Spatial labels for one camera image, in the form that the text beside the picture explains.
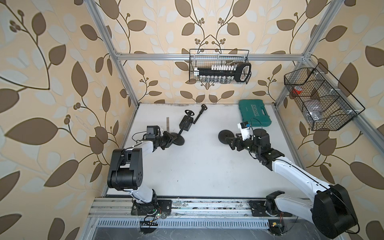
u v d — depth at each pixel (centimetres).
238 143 72
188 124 105
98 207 76
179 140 96
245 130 73
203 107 118
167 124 108
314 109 73
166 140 84
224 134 101
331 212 40
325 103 73
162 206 74
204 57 91
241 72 84
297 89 87
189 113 90
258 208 74
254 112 109
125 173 47
